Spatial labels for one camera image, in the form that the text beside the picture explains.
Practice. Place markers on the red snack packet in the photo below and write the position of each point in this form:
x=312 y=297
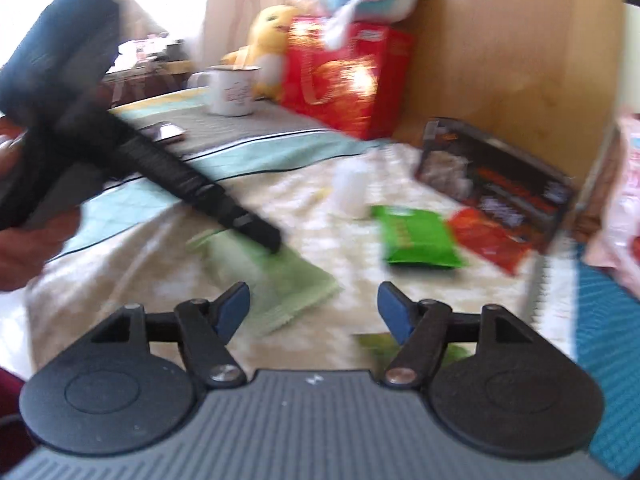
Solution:
x=490 y=240

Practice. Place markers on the wooden board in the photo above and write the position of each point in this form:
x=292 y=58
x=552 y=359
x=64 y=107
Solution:
x=510 y=50

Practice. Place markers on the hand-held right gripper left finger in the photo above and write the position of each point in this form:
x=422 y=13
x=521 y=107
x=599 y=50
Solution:
x=232 y=310

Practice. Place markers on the bright green snack packet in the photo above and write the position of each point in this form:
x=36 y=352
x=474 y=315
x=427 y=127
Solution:
x=417 y=240

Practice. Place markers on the black printed cardboard box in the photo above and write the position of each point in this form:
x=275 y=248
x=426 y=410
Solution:
x=500 y=180

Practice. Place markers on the white enamel mug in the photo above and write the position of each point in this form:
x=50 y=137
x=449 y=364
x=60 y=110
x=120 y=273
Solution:
x=232 y=92

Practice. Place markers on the light green cloth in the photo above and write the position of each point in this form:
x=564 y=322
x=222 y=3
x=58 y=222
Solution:
x=295 y=280

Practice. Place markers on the cluttered side table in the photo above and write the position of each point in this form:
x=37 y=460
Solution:
x=150 y=65

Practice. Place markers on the person's left hand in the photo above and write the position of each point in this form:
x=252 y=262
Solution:
x=30 y=255

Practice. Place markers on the large pink snack bag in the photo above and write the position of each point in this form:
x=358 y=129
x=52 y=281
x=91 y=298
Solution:
x=622 y=210

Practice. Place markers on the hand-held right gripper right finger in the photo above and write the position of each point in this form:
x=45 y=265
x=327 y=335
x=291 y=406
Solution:
x=395 y=310

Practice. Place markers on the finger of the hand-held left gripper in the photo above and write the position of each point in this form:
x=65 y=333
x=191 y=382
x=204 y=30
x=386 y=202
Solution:
x=210 y=192

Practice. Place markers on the white plastic cup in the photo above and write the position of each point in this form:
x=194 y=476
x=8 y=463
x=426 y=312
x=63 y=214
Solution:
x=352 y=190

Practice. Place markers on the crinkled green snack bag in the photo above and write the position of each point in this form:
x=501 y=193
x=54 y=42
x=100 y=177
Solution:
x=375 y=342

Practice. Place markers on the red gift box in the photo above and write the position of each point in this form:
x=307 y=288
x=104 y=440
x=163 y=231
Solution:
x=350 y=85

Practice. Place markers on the yellow duck plush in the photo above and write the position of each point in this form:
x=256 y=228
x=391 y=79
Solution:
x=267 y=45

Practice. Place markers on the dark red clothing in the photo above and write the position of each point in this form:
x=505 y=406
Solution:
x=10 y=390

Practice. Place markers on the smartphone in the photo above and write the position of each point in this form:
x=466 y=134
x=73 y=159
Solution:
x=165 y=132

